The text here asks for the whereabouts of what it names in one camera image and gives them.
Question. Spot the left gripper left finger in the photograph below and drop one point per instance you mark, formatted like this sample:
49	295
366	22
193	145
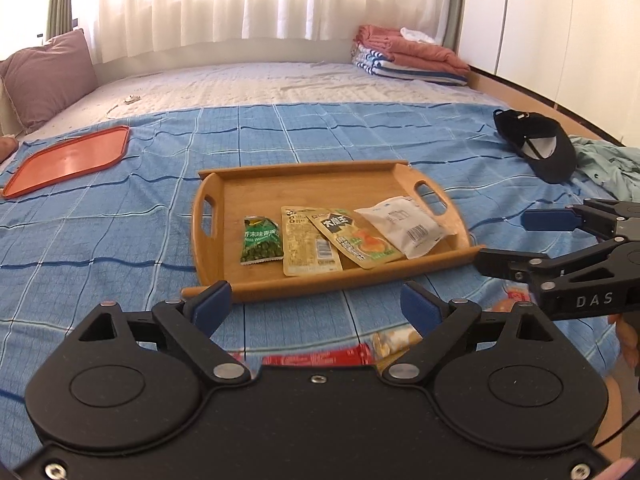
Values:
187	328

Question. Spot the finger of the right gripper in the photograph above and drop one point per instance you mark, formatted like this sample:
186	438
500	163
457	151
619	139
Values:
614	262
604	219

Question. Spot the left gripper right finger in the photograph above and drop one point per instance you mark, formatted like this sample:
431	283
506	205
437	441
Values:
441	324

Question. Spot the red nut snack bag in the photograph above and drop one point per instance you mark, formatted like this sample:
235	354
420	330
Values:
381	350

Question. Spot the white snack packet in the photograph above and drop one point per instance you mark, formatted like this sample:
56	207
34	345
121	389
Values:
404	223

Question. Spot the green pea snack bag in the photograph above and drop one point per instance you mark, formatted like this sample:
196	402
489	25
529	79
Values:
262	241

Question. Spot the yellow orange snack packet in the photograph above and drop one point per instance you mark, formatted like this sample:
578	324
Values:
364	246

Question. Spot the red snack bar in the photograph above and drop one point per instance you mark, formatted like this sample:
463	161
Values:
512	295

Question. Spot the person right hand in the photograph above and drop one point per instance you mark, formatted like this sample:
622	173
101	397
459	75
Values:
628	338

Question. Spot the teal cloth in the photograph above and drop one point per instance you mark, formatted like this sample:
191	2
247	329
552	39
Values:
614	168

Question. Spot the black cap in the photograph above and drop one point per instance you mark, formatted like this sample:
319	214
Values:
540	141

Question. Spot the wooden serving tray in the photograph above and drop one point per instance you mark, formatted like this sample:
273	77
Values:
226	196

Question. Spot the orange plastic tray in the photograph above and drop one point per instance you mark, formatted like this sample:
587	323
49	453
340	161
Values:
67	160

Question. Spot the folded clothes stack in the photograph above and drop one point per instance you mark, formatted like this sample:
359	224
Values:
407	54

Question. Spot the mauve pillow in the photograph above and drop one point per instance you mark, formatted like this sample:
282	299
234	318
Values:
43	81

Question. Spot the white curtain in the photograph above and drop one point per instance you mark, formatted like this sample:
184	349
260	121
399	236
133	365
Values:
126	28

